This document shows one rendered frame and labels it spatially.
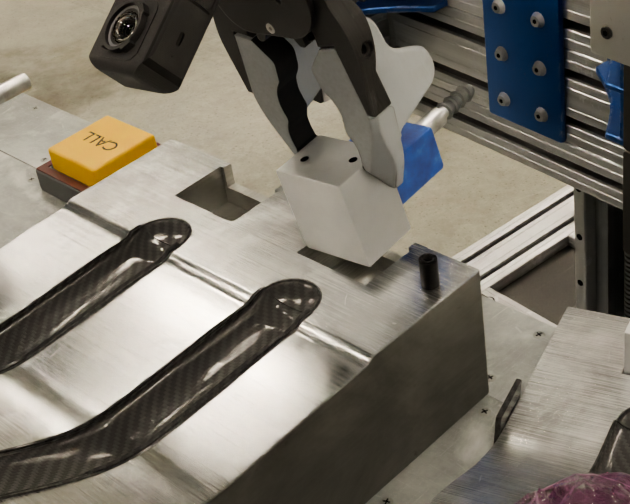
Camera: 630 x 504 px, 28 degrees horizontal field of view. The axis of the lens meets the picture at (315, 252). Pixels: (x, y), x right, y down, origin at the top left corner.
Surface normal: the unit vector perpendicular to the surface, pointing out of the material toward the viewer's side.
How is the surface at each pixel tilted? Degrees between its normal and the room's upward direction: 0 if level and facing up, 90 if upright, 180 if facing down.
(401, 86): 72
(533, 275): 0
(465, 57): 90
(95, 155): 0
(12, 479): 28
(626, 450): 10
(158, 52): 81
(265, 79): 98
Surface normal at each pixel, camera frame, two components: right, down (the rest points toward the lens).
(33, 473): 0.21, -0.93
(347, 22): 0.52, -0.06
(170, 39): 0.68, 0.20
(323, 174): -0.32, -0.77
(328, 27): -0.66, 0.61
